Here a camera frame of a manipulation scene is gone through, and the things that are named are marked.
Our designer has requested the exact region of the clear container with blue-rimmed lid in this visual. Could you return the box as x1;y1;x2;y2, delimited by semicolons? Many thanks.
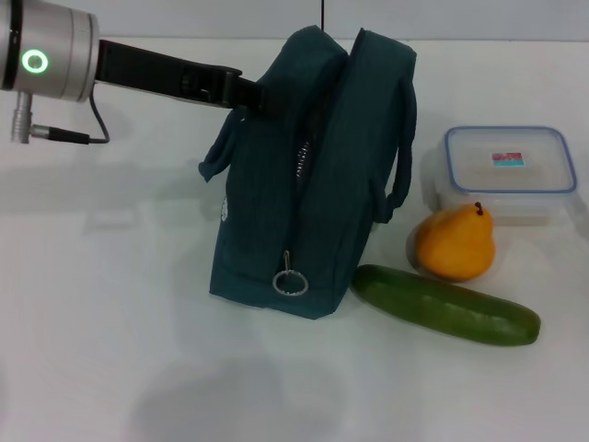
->
432;126;578;227

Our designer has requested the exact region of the left arm cable with plug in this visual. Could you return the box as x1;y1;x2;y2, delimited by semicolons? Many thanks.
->
11;89;111;146

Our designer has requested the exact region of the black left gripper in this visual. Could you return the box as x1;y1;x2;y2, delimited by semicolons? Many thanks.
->
94;40;285;117

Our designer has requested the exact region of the orange yellow pear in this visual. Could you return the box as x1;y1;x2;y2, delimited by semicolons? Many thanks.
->
407;202;497;283

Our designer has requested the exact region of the green cucumber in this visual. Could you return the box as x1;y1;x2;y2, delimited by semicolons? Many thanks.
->
352;264;542;346

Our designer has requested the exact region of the teal insulated lunch bag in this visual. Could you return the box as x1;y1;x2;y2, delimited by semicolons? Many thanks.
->
198;25;420;320

